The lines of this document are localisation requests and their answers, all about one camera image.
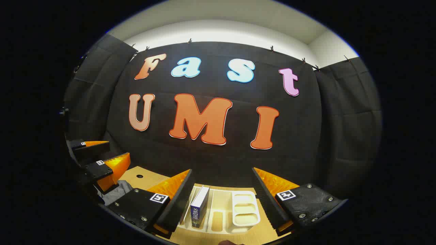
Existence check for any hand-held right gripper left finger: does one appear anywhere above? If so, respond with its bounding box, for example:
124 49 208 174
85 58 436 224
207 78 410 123
107 169 196 239

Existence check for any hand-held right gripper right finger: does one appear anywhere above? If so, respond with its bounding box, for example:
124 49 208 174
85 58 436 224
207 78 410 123
251 167 348 237

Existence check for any white bookshelf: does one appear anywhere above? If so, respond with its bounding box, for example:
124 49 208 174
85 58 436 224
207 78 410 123
179 184 261 234

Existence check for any blue cover book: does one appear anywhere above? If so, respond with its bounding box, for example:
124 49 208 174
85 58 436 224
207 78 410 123
190 186 210 228

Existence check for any grey schoolbag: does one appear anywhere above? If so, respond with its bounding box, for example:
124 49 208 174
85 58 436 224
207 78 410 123
96 180 134 206

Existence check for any row of black cloth clips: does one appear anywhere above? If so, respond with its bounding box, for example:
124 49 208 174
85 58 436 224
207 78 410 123
130 38 351 72

